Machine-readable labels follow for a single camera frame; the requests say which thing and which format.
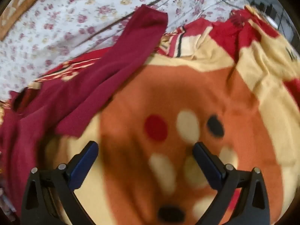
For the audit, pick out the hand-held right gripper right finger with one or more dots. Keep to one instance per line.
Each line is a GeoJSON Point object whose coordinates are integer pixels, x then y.
{"type": "Point", "coordinates": [207, 164]}

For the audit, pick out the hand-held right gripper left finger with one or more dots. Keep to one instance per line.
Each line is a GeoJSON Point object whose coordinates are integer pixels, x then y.
{"type": "Point", "coordinates": [85, 161]}

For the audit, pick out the maroon garment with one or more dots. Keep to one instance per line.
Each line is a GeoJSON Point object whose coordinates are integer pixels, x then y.
{"type": "Point", "coordinates": [82, 86]}

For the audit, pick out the red and cream printed blanket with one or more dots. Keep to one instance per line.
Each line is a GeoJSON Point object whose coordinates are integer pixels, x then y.
{"type": "Point", "coordinates": [192, 89]}

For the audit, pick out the floral bed sheet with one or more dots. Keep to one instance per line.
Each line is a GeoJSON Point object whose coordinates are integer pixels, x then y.
{"type": "Point", "coordinates": [82, 16]}

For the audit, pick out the orange and white checked blanket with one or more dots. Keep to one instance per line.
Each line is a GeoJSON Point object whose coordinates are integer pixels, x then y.
{"type": "Point", "coordinates": [22, 7]}

